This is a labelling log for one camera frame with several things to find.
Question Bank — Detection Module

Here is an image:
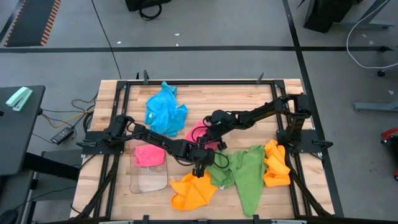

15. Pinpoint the black orange-edged floor mat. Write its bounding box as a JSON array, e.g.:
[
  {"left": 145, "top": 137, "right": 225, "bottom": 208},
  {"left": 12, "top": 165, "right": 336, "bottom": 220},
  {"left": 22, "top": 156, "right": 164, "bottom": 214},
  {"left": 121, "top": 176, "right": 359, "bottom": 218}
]
[{"left": 3, "top": 0, "right": 62, "bottom": 48}]

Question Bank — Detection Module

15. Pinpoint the black floor cable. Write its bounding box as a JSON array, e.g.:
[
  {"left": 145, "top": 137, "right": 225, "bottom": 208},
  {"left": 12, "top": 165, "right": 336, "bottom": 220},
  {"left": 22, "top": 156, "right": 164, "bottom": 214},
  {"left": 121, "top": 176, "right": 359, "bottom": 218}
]
[{"left": 91, "top": 0, "right": 123, "bottom": 80}]

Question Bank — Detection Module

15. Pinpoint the mint green stapler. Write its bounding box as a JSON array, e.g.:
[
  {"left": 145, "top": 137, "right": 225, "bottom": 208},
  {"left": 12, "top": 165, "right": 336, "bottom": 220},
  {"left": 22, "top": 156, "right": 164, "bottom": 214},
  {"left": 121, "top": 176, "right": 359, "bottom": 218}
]
[{"left": 5, "top": 86, "right": 34, "bottom": 112}]

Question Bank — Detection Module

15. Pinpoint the red cart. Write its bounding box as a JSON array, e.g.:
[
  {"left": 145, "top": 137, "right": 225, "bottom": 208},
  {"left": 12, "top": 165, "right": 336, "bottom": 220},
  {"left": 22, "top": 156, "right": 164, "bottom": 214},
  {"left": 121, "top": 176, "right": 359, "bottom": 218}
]
[{"left": 380, "top": 126, "right": 398, "bottom": 182}]

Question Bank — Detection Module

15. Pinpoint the black equipment base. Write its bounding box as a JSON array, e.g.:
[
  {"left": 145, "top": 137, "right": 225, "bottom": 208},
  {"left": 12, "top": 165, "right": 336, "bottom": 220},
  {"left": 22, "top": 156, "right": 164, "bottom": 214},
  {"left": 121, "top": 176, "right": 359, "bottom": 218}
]
[{"left": 125, "top": 0, "right": 172, "bottom": 12}]

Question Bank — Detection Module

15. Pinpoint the black desk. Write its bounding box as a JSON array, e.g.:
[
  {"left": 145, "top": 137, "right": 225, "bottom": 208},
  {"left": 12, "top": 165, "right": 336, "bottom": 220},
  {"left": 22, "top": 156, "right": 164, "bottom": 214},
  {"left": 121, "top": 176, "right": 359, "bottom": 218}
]
[{"left": 0, "top": 85, "right": 46, "bottom": 177}]

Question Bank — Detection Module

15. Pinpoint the black table base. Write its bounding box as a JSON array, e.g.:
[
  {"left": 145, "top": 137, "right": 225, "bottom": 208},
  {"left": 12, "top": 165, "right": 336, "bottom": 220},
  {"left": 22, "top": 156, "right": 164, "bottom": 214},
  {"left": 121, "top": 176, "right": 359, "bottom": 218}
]
[{"left": 303, "top": 0, "right": 396, "bottom": 34}]

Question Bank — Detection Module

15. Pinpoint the black computer mouse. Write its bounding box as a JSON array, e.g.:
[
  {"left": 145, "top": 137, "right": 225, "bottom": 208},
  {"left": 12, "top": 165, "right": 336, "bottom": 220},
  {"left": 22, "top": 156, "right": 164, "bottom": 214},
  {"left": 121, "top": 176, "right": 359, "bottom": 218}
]
[{"left": 0, "top": 208, "right": 19, "bottom": 224}]

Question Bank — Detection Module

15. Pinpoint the grey table foot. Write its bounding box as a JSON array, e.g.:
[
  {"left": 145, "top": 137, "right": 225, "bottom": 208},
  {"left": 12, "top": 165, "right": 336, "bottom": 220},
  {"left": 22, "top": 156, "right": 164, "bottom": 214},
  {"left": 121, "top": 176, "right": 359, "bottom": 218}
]
[{"left": 354, "top": 100, "right": 398, "bottom": 113}]

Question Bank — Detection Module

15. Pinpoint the black desk foot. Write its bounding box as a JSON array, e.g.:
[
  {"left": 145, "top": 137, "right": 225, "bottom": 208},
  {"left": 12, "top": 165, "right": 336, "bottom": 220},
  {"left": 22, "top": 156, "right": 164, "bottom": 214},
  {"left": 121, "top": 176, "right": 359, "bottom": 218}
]
[{"left": 23, "top": 150, "right": 82, "bottom": 182}]

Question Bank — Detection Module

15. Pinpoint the green microfiber towel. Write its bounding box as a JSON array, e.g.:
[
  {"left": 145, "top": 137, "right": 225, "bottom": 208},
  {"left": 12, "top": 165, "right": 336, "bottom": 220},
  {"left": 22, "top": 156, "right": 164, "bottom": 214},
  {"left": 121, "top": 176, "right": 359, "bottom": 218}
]
[{"left": 206, "top": 144, "right": 267, "bottom": 218}]

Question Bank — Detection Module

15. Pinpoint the clear plastic bin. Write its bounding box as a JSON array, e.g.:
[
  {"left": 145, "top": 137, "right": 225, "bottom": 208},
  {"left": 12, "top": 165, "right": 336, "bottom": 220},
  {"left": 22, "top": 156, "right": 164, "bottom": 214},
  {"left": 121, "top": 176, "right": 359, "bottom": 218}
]
[{"left": 128, "top": 141, "right": 169, "bottom": 195}]

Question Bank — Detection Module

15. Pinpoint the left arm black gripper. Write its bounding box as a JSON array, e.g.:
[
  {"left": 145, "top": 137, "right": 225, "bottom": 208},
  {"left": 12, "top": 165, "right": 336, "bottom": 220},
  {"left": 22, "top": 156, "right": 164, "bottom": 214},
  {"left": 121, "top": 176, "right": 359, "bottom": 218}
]
[{"left": 185, "top": 143, "right": 216, "bottom": 179}]

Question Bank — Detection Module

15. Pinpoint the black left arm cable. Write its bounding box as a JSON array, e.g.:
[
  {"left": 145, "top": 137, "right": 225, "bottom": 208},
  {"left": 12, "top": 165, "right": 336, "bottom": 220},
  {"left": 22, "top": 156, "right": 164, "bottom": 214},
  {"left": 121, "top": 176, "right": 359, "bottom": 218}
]
[{"left": 213, "top": 151, "right": 230, "bottom": 169}]

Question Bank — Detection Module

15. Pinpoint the black power adapter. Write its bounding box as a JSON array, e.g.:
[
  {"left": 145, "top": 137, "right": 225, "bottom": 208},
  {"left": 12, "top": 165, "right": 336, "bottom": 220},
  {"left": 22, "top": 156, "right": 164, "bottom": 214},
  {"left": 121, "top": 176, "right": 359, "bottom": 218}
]
[{"left": 50, "top": 126, "right": 74, "bottom": 146}]

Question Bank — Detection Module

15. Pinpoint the blue microfiber towel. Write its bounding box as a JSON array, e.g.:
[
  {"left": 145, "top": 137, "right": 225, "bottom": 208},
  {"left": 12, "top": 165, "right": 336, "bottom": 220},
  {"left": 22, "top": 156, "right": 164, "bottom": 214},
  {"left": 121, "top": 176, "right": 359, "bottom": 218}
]
[
  {"left": 144, "top": 81, "right": 180, "bottom": 131},
  {"left": 152, "top": 104, "right": 188, "bottom": 139}
]

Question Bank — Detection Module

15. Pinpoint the orange microfiber towel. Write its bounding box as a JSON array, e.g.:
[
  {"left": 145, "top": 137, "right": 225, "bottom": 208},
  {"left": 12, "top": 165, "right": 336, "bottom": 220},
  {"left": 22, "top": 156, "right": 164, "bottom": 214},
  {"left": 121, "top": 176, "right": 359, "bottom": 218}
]
[
  {"left": 169, "top": 170, "right": 219, "bottom": 212},
  {"left": 262, "top": 139, "right": 292, "bottom": 188}
]

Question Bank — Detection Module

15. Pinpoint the black coiled cable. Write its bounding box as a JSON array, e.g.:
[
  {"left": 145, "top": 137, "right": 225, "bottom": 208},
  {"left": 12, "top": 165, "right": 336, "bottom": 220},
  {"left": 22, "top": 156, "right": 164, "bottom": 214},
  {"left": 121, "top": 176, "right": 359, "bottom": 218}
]
[{"left": 139, "top": 2, "right": 163, "bottom": 21}]

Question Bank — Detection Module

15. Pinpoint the pink microfiber towel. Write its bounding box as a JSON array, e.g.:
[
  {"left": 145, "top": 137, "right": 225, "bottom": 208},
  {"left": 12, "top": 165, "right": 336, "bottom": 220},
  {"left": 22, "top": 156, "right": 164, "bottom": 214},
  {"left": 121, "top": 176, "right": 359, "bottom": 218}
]
[
  {"left": 184, "top": 120, "right": 220, "bottom": 152},
  {"left": 134, "top": 144, "right": 166, "bottom": 168}
]

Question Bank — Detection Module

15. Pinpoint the white floor cable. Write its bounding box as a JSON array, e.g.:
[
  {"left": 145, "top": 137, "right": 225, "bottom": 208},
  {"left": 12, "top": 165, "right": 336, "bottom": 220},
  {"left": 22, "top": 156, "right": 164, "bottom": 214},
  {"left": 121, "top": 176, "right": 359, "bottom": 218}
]
[{"left": 346, "top": 0, "right": 398, "bottom": 70}]

